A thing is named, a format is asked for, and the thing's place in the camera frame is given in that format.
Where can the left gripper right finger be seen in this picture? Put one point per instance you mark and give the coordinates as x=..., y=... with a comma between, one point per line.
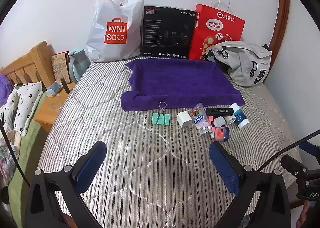
x=272, y=208

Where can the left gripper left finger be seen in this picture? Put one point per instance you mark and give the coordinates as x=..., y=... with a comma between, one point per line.
x=43, y=208

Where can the pink blue vaseline jar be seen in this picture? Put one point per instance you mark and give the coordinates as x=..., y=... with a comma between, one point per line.
x=221, y=134

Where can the white blue cylindrical bottle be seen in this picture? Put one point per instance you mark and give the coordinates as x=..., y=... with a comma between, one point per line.
x=241, y=120

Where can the small white roll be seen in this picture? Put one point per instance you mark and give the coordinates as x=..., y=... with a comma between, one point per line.
x=230, y=119

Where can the pink tube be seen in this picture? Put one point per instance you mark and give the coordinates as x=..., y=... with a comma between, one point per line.
x=211, y=121

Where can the small white cube adapter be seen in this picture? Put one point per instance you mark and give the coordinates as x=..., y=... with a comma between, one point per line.
x=219, y=121

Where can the black rectangular stick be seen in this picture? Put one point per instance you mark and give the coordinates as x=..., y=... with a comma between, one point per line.
x=219, y=111

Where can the clear hand sanitizer bottle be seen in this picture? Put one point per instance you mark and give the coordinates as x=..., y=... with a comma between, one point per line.
x=200, y=119

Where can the white USB charger plug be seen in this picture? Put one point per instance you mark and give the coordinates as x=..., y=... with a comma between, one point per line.
x=184, y=119

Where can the teal binder clip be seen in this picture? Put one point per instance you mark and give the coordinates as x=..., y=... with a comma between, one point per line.
x=161, y=117

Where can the person's right hand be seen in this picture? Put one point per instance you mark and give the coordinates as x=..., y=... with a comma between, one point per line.
x=307, y=209

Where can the wooden nightstand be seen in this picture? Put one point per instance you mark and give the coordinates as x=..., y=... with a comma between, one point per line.
x=49, y=110

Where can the small clear box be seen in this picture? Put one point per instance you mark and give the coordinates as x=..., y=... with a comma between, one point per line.
x=53, y=89

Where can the purple plush toy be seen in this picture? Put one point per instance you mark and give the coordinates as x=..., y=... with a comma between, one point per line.
x=5, y=89

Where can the grey Nike waist bag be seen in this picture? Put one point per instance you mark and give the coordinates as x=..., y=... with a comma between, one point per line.
x=246, y=64

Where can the wooden headboard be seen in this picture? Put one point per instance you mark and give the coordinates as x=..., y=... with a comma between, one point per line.
x=35, y=66

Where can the patterned notebook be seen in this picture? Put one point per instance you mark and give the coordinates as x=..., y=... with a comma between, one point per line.
x=60, y=62

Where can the teal kettle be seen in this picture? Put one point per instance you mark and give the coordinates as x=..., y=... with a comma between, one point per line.
x=78, y=64

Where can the purple towel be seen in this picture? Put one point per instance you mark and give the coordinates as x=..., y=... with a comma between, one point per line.
x=178, y=83

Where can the white Miniso plastic bag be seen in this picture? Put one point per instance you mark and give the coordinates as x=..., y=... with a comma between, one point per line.
x=115, y=33

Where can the red paper shopping bag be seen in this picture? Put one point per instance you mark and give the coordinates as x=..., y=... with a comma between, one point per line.
x=215, y=23

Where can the black headset box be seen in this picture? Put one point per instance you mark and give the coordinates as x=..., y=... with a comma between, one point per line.
x=167, y=32

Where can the wooden door frame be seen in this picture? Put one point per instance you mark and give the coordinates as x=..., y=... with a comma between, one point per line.
x=279, y=28

